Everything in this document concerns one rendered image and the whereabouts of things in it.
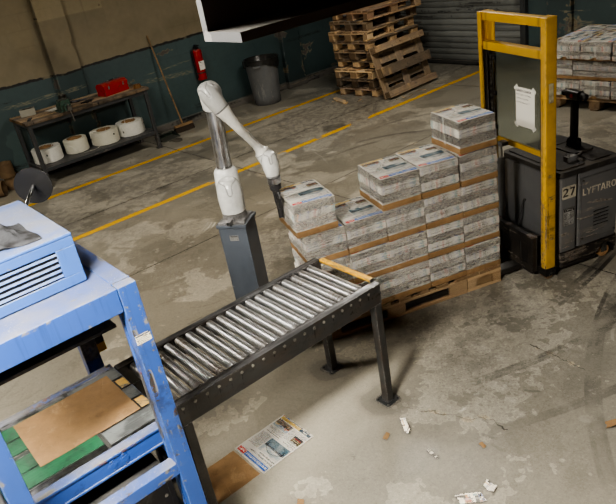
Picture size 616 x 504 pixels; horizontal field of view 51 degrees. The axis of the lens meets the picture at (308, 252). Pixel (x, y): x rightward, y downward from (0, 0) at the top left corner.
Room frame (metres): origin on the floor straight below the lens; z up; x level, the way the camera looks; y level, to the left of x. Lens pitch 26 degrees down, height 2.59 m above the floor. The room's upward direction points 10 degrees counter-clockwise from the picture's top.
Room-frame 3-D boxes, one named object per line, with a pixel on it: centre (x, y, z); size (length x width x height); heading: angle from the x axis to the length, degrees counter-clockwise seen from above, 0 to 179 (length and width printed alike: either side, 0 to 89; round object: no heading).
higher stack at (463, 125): (4.30, -1.20, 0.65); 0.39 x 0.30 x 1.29; 16
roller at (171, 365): (2.64, 0.73, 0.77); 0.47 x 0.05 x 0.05; 35
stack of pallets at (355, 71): (10.84, -1.71, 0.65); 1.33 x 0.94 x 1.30; 129
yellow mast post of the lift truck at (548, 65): (4.10, -1.70, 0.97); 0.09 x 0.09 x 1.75; 16
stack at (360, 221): (4.11, -0.50, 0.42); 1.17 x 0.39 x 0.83; 106
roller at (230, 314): (2.90, 0.36, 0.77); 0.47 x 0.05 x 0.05; 35
